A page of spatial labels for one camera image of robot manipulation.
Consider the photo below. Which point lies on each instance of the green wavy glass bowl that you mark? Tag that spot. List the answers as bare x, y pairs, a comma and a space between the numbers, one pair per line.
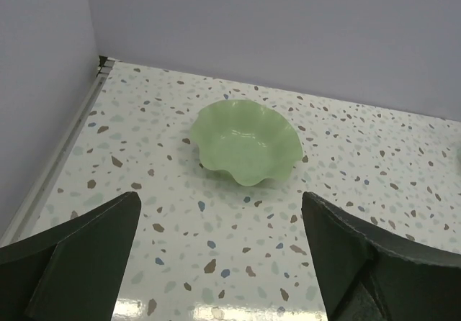
247, 140

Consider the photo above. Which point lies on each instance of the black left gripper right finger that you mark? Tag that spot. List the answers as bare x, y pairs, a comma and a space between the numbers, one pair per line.
367, 273

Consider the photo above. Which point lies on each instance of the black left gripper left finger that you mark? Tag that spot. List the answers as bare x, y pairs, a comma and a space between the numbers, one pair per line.
72, 271

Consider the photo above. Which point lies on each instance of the aluminium table edge rail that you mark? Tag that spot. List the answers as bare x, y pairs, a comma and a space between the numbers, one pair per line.
29, 212

